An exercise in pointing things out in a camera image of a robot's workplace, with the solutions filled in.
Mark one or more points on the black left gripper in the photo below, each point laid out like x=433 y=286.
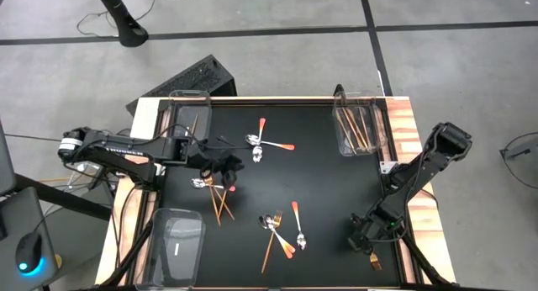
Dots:
x=218 y=162

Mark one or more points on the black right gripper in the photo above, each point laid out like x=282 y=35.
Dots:
x=382 y=228

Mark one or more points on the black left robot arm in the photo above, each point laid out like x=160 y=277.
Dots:
x=126 y=152

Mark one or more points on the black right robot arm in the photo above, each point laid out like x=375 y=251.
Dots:
x=428 y=165

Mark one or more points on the clear plastic bin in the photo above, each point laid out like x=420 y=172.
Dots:
x=180 y=228
x=185 y=110
x=357 y=99

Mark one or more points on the black computer tower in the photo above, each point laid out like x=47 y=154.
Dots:
x=189 y=78

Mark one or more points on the black table clamp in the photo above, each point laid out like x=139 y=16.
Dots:
x=339 y=90

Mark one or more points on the black desk bar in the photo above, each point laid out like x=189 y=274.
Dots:
x=63 y=196

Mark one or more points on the grey stand foot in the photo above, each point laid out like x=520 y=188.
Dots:
x=521 y=150

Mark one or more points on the grey desk pad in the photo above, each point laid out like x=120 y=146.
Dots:
x=21 y=211

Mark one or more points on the black computer mouse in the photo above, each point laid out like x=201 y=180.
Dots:
x=28 y=251

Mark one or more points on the grey laptop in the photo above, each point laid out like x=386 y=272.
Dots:
x=5 y=165

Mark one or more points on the silver mount plate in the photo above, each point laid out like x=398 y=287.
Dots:
x=387 y=167

